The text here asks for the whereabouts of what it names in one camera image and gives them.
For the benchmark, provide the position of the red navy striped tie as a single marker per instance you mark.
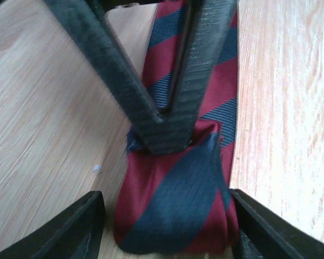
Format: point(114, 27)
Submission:
point(180, 202)

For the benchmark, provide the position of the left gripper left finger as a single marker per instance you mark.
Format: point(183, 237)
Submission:
point(76, 232)

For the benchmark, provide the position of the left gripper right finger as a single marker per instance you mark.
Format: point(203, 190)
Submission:
point(265, 235)

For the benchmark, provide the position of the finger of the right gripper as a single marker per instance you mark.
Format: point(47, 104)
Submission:
point(205, 28)
point(86, 24)

